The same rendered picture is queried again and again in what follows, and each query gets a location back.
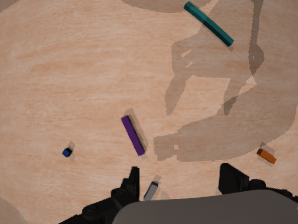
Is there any orange rod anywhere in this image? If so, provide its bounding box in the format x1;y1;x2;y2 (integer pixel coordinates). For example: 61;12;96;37
256;149;276;164

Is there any turquoise rod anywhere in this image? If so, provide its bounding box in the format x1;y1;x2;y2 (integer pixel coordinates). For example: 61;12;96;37
184;1;234;47

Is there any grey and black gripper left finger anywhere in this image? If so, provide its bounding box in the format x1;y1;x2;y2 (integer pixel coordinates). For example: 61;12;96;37
59;166;140;224

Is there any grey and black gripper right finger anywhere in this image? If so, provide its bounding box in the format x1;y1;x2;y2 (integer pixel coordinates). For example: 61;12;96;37
218;163;298;203

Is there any purple rod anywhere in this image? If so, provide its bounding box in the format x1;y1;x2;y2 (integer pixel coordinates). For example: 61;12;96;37
121;115;145;156

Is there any grey rod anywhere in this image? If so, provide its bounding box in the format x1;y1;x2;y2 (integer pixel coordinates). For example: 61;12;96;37
144;181;158;200

